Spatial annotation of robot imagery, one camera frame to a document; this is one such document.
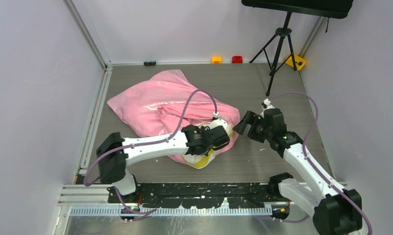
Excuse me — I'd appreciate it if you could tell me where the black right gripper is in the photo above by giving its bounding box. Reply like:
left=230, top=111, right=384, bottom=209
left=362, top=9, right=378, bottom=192
left=233, top=111, right=272, bottom=143

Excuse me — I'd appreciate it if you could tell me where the white pillow with yellow trim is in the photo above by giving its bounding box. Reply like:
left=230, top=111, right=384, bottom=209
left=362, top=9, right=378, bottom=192
left=182, top=122, right=238, bottom=169

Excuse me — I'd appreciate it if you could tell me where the pink floral pillowcase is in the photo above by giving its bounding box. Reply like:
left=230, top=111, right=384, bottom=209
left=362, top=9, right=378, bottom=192
left=107, top=70, right=240, bottom=165

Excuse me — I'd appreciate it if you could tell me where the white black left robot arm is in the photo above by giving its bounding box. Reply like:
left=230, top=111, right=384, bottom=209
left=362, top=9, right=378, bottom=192
left=97, top=119, right=232, bottom=203

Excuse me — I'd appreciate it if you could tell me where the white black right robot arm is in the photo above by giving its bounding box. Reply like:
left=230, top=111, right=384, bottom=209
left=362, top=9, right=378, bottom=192
left=233, top=108, right=363, bottom=235

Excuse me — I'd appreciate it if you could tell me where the red block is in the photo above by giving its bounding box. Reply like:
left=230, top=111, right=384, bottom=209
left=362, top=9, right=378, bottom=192
left=232, top=55, right=244, bottom=64

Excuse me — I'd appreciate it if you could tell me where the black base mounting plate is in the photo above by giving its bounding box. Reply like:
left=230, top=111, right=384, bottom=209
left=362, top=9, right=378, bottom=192
left=107, top=183, right=292, bottom=211

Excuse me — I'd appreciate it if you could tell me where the orange block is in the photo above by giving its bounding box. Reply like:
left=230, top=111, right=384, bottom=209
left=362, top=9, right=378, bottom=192
left=211, top=56, right=222, bottom=64

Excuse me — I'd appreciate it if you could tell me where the black tripod stand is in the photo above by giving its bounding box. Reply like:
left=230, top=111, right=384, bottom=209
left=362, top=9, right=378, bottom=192
left=249, top=11, right=297, bottom=96

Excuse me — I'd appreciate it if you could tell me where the black panel on tripod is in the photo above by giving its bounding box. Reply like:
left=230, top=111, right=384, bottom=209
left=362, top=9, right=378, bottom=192
left=241, top=0, right=353, bottom=19

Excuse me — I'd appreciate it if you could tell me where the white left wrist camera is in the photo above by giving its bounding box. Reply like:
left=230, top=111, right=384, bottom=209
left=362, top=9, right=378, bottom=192
left=208, top=112, right=228, bottom=130

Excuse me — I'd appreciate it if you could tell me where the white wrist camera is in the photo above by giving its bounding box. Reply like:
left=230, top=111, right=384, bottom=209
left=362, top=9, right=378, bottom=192
left=261, top=98, right=275, bottom=112
left=208, top=112, right=228, bottom=130

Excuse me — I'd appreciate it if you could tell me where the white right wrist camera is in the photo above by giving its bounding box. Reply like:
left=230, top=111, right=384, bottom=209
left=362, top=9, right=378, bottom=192
left=261, top=98, right=275, bottom=112

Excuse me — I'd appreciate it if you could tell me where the yellow corner bracket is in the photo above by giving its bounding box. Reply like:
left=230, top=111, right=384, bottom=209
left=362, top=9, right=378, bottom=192
left=285, top=55, right=307, bottom=71

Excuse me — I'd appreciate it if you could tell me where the small black wall device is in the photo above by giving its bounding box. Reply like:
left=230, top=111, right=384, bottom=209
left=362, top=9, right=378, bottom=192
left=143, top=61, right=157, bottom=67

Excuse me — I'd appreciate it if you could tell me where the aluminium frame rail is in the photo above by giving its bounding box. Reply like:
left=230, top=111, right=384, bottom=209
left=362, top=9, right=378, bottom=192
left=57, top=184, right=353, bottom=217

